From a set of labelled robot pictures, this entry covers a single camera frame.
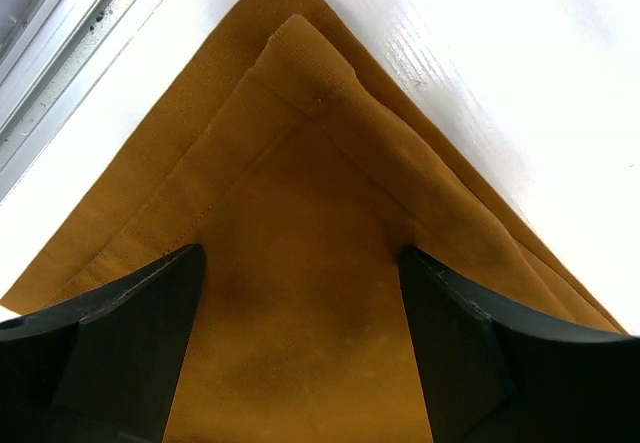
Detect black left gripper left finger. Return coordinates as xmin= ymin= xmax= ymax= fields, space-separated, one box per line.
xmin=1 ymin=245 xmax=206 ymax=442

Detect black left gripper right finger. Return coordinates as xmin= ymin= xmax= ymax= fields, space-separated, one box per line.
xmin=398 ymin=247 xmax=639 ymax=442

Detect brown trousers with striped waistband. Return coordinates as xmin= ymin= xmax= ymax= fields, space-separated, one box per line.
xmin=2 ymin=0 xmax=620 ymax=442

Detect aluminium table edge rail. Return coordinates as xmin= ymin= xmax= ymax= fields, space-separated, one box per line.
xmin=1 ymin=0 xmax=163 ymax=196

